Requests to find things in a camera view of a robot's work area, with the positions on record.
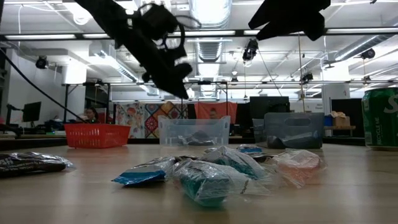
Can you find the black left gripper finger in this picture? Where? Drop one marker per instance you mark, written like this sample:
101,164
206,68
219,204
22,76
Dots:
174,85
184,69

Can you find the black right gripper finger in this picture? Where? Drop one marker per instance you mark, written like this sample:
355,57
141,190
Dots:
295,26
262,19

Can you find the brown Hershey's chocolate bar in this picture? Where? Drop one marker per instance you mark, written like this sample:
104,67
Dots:
188,141
203,138
31,165

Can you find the white blue Hershey's bar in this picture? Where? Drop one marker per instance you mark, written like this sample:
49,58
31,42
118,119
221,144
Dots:
248,149
140,177
301,140

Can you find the orange gummy candy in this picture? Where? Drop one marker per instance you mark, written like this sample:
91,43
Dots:
298,168

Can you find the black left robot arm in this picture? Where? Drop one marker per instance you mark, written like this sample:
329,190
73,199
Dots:
102,15

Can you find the teal wrapped gummy candy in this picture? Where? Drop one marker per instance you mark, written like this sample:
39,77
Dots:
236,165
205,186

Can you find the black ceiling spotlight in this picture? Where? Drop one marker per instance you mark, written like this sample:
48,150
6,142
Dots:
250,49
41,63
367,53

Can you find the clear plastic bin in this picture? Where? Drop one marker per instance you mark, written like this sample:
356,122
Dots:
168,127

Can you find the colourful patterned quilt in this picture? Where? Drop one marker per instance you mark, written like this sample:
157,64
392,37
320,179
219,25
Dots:
152,124

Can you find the floral hanging fabric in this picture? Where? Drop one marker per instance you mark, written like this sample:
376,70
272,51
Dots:
130,118

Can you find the orange red fabric backdrop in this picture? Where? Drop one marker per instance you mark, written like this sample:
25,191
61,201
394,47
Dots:
227,110

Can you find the black partition panel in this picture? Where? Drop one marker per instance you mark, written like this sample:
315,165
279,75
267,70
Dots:
269,105
356,109

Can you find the person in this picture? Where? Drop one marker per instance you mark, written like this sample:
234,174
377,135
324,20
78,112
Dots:
91,115

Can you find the red plastic basket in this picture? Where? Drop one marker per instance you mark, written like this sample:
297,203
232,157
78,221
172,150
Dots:
96,135

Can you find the grey plastic bin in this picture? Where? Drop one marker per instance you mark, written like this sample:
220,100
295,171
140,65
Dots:
295,124

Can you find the blue storage bin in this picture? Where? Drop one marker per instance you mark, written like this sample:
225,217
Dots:
328,120

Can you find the black metal rack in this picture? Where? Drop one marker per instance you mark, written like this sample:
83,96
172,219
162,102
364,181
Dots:
66,102

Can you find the brown cardboard box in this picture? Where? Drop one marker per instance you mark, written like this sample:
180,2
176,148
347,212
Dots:
341,121

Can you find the wooden work table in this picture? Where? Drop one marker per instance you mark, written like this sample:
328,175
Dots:
339,127

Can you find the green soda can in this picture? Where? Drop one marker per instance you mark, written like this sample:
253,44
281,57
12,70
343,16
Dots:
381,118

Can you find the black computer monitor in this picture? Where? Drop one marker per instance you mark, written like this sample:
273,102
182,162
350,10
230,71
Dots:
31,111

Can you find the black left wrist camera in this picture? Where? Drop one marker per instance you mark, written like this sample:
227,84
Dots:
158,21

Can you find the silver ceiling duct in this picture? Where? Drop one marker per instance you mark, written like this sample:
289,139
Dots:
360,46
211,18

